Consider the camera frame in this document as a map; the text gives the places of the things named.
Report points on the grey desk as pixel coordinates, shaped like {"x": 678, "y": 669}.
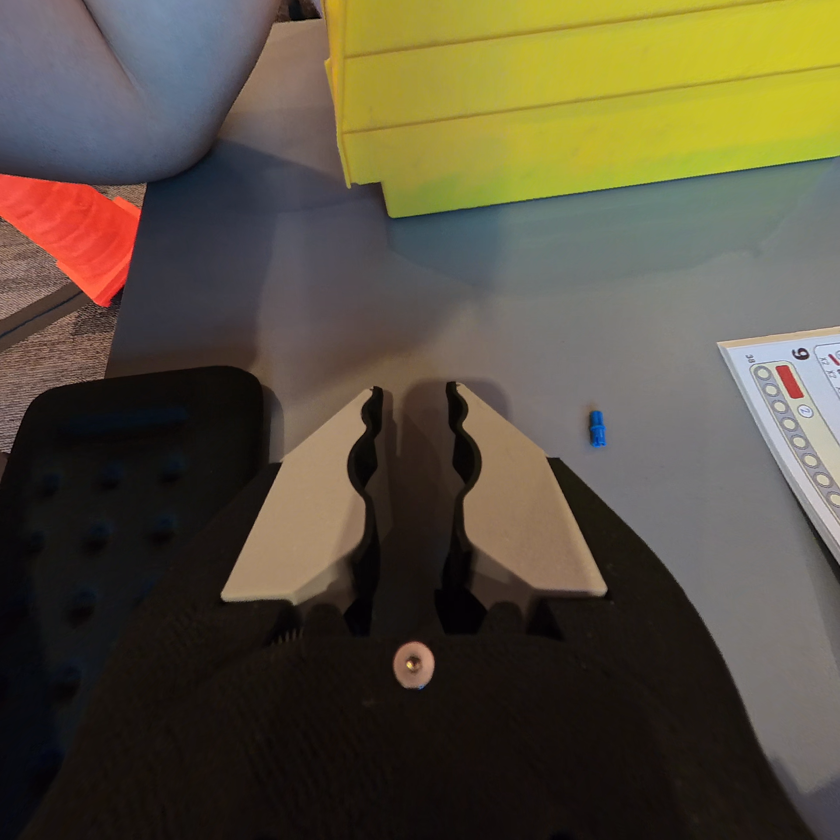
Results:
{"x": 459, "y": 295}

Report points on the small blue pin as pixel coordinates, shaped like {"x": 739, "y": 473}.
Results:
{"x": 596, "y": 430}

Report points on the instruction booklet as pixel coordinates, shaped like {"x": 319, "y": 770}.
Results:
{"x": 774, "y": 420}

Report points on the black studded pad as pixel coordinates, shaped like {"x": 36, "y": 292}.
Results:
{"x": 98, "y": 459}

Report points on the orange traffic cone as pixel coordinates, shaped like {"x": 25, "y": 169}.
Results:
{"x": 72, "y": 229}

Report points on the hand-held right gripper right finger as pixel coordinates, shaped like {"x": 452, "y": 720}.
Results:
{"x": 525, "y": 525}

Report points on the yellow plastic bin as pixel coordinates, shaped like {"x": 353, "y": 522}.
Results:
{"x": 558, "y": 98}

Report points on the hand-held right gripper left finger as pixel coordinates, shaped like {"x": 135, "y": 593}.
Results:
{"x": 302, "y": 525}

